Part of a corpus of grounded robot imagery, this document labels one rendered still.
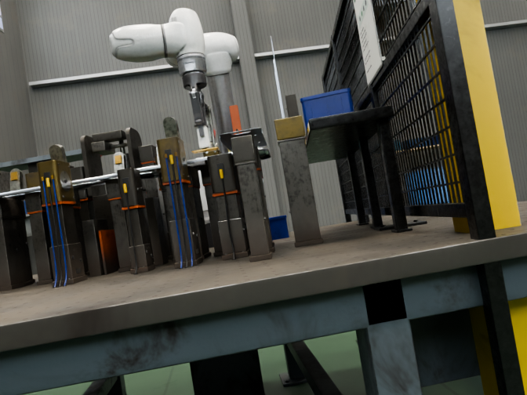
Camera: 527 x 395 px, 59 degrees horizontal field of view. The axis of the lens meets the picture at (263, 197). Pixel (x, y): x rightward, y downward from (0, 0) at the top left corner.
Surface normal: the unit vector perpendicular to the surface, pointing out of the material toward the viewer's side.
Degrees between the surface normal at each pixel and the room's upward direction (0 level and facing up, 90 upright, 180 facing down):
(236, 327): 90
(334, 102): 90
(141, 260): 90
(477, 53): 90
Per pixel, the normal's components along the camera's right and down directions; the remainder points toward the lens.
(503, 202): -0.06, -0.04
